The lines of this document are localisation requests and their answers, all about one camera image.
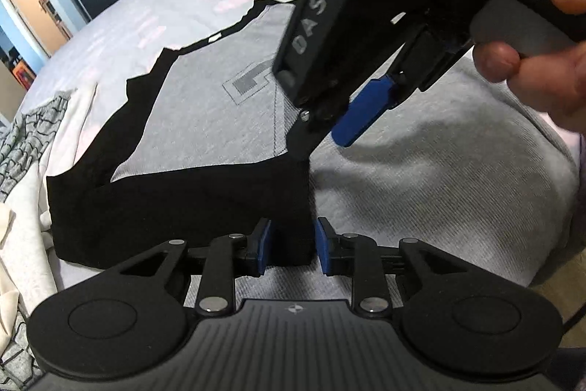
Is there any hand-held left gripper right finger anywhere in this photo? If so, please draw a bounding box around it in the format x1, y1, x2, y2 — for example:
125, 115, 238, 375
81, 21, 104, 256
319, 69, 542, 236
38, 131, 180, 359
315, 217, 477, 318

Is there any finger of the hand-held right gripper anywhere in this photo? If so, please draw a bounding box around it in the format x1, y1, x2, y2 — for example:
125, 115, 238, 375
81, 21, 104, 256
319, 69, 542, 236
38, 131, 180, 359
330, 76, 398, 147
286, 109, 337, 163

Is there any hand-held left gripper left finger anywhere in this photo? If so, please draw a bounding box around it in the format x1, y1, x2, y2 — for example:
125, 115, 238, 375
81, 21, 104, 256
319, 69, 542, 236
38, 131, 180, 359
116, 218, 274, 318

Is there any grey and black shirt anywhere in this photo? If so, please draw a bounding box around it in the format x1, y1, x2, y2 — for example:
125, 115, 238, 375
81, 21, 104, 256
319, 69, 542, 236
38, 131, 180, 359
47, 0, 316, 277

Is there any grey knit sweater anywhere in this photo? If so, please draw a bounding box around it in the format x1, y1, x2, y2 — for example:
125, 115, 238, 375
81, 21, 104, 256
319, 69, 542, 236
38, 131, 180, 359
308, 52, 580, 286

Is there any person's right hand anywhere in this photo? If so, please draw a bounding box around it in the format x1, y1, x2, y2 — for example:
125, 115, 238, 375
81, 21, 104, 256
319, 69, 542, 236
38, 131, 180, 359
474, 0, 586, 130

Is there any grey pink-dotted bed sheet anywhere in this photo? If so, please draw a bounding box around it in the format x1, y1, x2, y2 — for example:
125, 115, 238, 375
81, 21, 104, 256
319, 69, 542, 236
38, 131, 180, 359
21, 0, 584, 309

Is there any cream garment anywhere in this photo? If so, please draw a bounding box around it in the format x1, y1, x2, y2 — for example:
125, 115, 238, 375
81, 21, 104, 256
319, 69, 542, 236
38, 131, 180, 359
0, 89, 101, 355

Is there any grey plaid garment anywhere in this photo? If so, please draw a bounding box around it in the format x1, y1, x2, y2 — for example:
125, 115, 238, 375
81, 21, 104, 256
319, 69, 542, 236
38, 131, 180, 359
0, 91, 74, 378

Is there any orange stool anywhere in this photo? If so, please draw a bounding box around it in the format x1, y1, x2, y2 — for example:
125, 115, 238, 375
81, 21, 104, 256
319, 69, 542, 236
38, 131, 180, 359
13, 63, 34, 88

